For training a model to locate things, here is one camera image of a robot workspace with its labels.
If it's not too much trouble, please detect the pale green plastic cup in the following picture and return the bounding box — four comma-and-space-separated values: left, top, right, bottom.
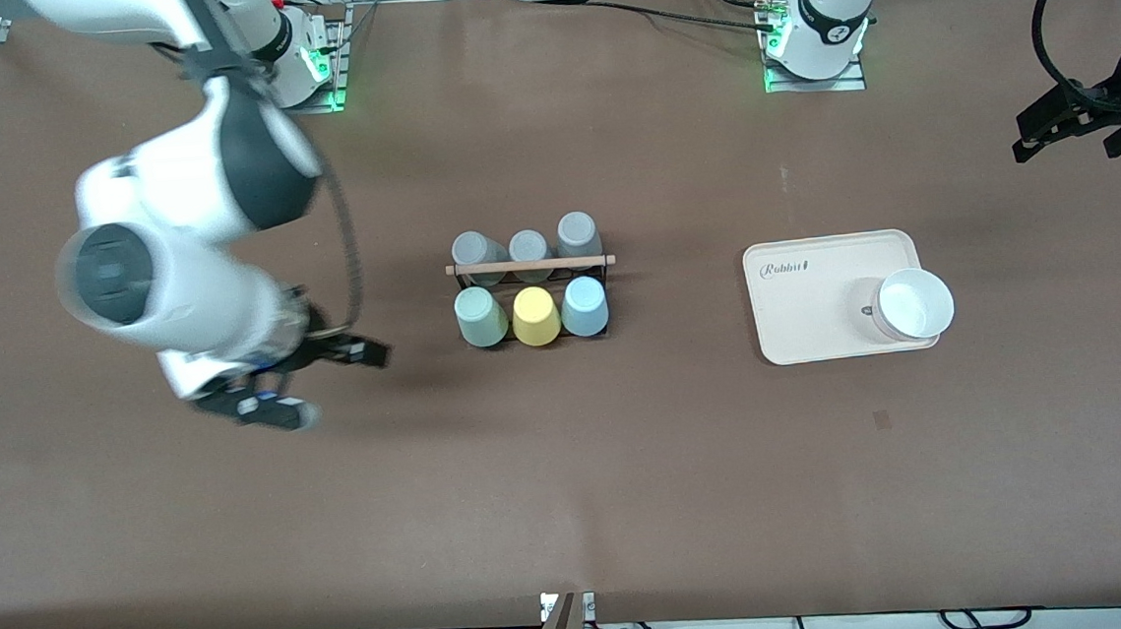
452, 284, 513, 351

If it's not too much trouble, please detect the light blue plastic cup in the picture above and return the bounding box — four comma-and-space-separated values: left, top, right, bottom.
558, 274, 612, 341

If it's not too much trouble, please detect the grey plastic cup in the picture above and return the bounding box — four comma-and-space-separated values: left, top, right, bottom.
554, 210, 604, 272
450, 228, 512, 289
508, 228, 553, 285

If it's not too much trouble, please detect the yellow plastic cup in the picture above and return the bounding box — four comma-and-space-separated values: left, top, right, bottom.
510, 284, 565, 349

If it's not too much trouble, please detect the white cup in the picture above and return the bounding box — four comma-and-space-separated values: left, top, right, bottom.
868, 266, 958, 345

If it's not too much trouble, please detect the cream plastic tray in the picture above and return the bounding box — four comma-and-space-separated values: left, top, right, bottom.
742, 226, 942, 368

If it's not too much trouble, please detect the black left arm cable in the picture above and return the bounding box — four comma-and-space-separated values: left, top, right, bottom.
1030, 0, 1121, 116

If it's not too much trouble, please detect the black wire cup rack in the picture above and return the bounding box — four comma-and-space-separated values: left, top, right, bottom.
446, 249, 622, 350

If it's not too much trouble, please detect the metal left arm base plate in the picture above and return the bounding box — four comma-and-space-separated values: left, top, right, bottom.
757, 0, 868, 98

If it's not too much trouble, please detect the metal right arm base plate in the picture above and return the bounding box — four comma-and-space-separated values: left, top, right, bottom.
287, 4, 357, 116

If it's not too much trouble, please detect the black cable across table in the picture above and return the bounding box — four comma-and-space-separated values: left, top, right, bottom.
588, 0, 783, 45

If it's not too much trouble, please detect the black looped cable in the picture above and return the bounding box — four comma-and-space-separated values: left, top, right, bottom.
938, 604, 1034, 629

